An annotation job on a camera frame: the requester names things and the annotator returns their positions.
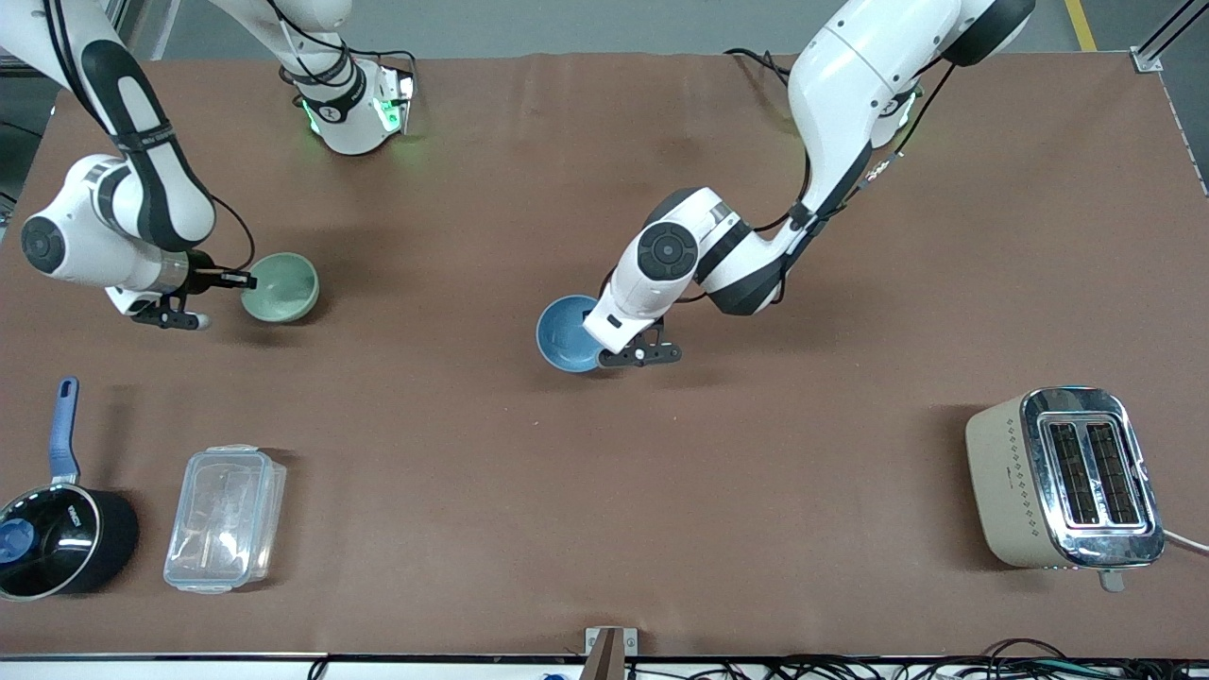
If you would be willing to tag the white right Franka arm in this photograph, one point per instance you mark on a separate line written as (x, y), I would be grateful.
(142, 189)

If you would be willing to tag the blue bowl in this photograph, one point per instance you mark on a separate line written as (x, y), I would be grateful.
(562, 335)

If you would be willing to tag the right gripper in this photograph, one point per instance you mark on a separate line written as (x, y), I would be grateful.
(200, 278)

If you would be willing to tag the clear plastic food container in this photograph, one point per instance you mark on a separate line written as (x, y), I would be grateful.
(222, 519)

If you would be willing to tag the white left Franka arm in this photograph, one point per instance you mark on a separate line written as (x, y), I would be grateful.
(850, 85)

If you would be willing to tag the green bowl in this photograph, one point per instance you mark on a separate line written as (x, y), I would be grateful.
(288, 288)

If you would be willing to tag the glass lid blue knob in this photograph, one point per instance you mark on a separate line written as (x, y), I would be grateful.
(47, 543)

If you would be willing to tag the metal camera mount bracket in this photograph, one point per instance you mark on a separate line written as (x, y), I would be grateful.
(609, 652)

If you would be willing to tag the brown table mat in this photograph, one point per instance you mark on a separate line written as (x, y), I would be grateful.
(604, 519)

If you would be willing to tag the aluminium frame profile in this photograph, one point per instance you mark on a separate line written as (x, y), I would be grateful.
(127, 24)
(1157, 42)

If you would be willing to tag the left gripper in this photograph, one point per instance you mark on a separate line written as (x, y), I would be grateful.
(587, 314)

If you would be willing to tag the beige chrome toaster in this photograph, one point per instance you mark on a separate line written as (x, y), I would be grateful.
(1015, 482)

